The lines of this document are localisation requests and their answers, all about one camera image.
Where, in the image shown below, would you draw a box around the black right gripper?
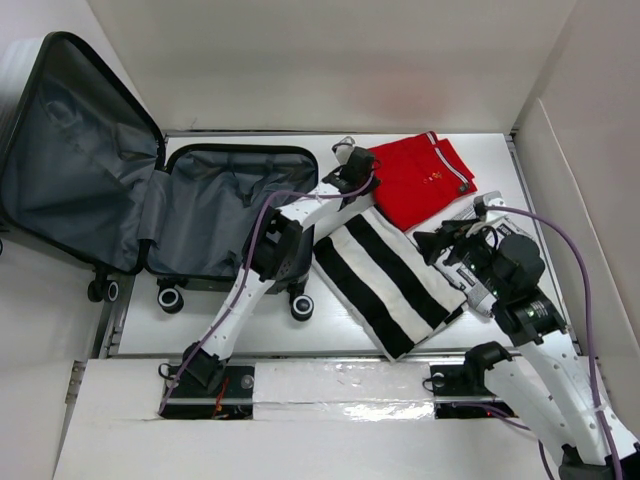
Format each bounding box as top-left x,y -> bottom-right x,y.
411,217 -> 507,299

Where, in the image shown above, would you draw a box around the red shorts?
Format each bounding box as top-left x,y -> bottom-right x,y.
370,131 -> 477,232

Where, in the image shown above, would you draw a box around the newspaper print cloth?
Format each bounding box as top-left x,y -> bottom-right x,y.
435,213 -> 534,318

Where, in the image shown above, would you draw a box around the black white striped towel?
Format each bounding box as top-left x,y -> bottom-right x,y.
313,207 -> 466,362

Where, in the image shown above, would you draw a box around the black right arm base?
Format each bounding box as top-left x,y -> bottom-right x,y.
422,364 -> 515,420

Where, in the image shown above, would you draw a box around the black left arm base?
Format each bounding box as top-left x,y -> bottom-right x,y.
158,363 -> 255,421

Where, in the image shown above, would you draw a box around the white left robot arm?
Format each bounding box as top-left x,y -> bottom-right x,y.
172,139 -> 379,397

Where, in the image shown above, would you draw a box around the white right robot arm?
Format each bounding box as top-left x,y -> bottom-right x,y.
414,221 -> 639,479

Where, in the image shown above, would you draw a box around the open black suitcase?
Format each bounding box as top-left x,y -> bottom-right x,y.
1,31 -> 319,314

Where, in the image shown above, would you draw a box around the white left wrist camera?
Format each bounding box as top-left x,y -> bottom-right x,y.
331,136 -> 356,159

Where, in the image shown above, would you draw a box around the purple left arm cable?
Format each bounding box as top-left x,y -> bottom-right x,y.
157,140 -> 381,416

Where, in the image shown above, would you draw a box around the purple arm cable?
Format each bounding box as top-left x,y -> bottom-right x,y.
157,140 -> 381,416
452,207 -> 626,480

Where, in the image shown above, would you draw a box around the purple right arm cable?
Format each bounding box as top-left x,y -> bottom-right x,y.
452,207 -> 626,480

